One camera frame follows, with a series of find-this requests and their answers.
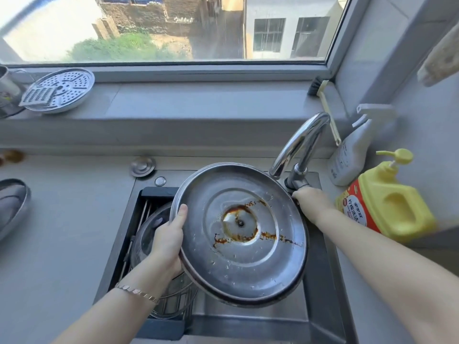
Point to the person's right hand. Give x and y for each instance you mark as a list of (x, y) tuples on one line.
[(311, 204)]

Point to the person's left hand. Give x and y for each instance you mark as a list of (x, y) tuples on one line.
[(165, 240)]

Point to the person's left thumb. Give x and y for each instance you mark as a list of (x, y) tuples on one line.
[(179, 215)]

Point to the large stainless steel pot lid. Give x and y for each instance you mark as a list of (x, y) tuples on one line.
[(242, 234)]

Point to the chrome kitchen faucet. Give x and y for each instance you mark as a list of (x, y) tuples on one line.
[(299, 150)]

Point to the person's left forearm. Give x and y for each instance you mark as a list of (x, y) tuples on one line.
[(111, 300)]

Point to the person's right forearm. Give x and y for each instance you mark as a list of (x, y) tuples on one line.
[(387, 268)]

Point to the small round sink button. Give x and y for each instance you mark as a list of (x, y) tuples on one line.
[(160, 181)]

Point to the black sink drying rack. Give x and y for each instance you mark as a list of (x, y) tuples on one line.
[(150, 268)]

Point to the stainless steel sink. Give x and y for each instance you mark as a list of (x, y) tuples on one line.
[(215, 318)]

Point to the stainless steel bowl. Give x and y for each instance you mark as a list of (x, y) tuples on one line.
[(10, 207)]

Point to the round perforated steamer plate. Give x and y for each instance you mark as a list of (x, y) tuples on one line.
[(66, 87)]

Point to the brown round object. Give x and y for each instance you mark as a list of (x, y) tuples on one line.
[(13, 156)]

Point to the small square metal grater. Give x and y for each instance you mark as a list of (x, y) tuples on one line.
[(37, 96)]

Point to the white spray cleaner bottle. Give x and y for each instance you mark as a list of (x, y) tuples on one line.
[(353, 150)]

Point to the yellow dish soap bottle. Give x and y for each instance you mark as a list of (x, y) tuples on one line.
[(389, 202)]

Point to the stainless steel cup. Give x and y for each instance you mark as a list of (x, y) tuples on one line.
[(7, 87)]

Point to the hanging beige cloth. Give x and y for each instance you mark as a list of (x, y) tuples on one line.
[(439, 60)]

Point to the window frame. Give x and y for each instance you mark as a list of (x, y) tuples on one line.
[(200, 69)]

